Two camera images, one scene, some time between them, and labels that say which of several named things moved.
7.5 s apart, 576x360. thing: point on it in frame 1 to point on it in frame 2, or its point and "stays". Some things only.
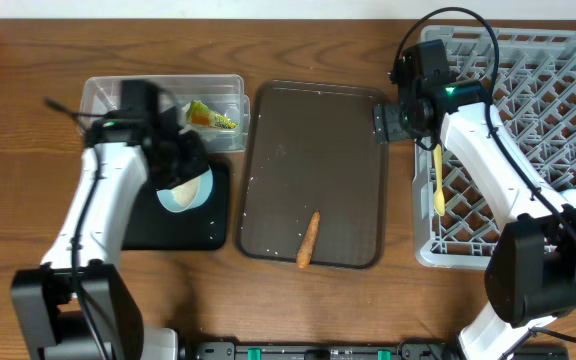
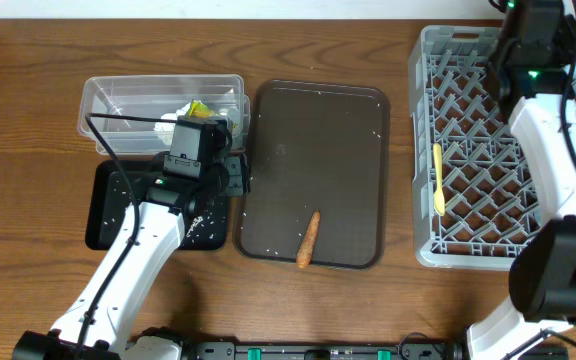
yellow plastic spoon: [439, 205] stays
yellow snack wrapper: [201, 115] stays
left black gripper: [199, 160] to [242, 181]
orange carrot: [304, 252] stays
